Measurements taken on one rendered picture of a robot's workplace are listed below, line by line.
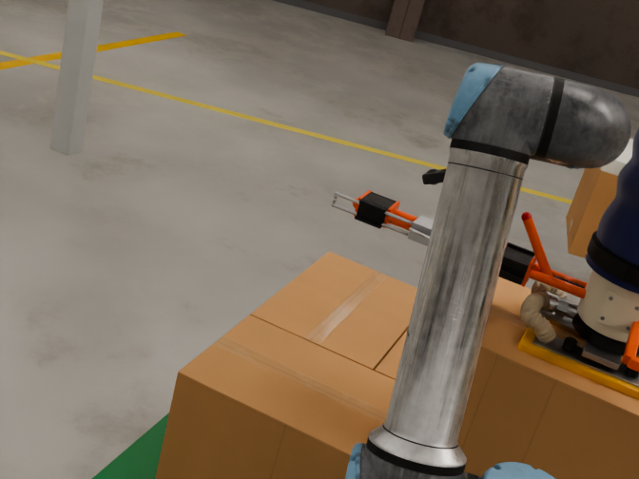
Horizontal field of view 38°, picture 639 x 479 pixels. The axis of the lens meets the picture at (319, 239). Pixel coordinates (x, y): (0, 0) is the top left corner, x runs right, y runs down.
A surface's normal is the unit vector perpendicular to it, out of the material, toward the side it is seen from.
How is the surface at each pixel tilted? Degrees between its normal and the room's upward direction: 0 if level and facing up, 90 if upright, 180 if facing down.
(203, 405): 90
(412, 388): 75
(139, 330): 0
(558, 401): 90
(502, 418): 90
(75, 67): 90
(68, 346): 0
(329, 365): 0
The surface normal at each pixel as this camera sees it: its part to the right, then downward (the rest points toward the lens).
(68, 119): -0.40, 0.29
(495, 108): -0.22, 0.07
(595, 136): 0.39, 0.39
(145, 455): 0.24, -0.88
